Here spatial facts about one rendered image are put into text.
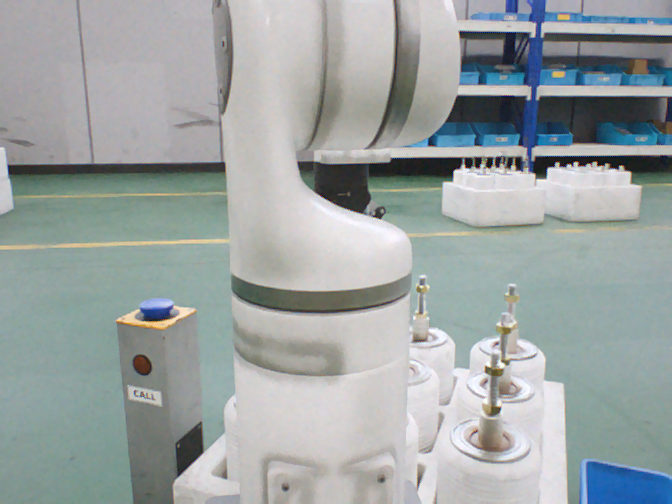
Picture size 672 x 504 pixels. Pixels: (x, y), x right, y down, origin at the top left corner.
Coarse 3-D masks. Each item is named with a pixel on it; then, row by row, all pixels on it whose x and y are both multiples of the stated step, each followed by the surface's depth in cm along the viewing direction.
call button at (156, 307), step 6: (150, 300) 72; (156, 300) 72; (162, 300) 72; (168, 300) 72; (144, 306) 70; (150, 306) 70; (156, 306) 70; (162, 306) 70; (168, 306) 70; (144, 312) 70; (150, 312) 70; (156, 312) 70; (162, 312) 70; (168, 312) 71
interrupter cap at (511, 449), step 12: (468, 420) 59; (456, 432) 57; (468, 432) 57; (504, 432) 57; (516, 432) 57; (456, 444) 54; (468, 444) 54; (480, 444) 55; (504, 444) 55; (516, 444) 54; (528, 444) 54; (468, 456) 53; (480, 456) 52; (492, 456) 53; (504, 456) 53; (516, 456) 52
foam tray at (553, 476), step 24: (456, 384) 83; (552, 384) 83; (552, 408) 76; (552, 432) 70; (216, 456) 65; (432, 456) 65; (552, 456) 65; (192, 480) 61; (216, 480) 61; (432, 480) 61; (552, 480) 61
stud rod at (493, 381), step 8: (496, 352) 53; (496, 360) 53; (488, 376) 54; (496, 376) 54; (488, 384) 54; (496, 384) 54; (488, 392) 54; (496, 392) 54; (488, 400) 54; (496, 400) 54
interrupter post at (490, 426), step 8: (480, 416) 55; (488, 416) 54; (496, 416) 54; (480, 424) 55; (488, 424) 54; (496, 424) 54; (480, 432) 55; (488, 432) 54; (496, 432) 54; (480, 440) 55; (488, 440) 55; (496, 440) 54
